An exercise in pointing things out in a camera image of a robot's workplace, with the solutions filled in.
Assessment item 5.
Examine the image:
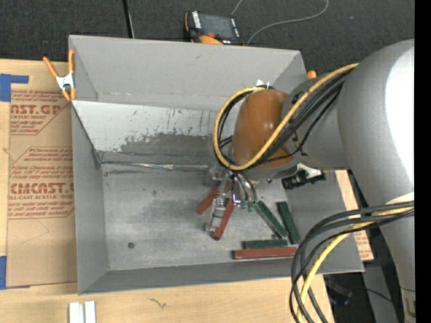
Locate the red-brown flat block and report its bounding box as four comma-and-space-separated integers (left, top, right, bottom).
231, 246, 299, 260
211, 199, 236, 242
195, 179, 232, 215

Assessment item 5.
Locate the grey metal bin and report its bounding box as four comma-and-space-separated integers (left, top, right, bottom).
68, 34, 366, 296

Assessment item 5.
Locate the dark green flat block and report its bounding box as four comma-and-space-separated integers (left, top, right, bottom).
276, 201, 301, 246
241, 238, 290, 250
255, 200, 288, 240

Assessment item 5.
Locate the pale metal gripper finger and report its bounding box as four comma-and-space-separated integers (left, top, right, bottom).
204, 197, 227, 233

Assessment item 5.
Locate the black cylinder on white bracket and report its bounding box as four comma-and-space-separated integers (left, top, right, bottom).
281, 166, 327, 191

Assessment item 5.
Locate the brown cardboard board, red print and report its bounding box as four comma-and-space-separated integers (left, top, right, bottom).
0, 58, 375, 291

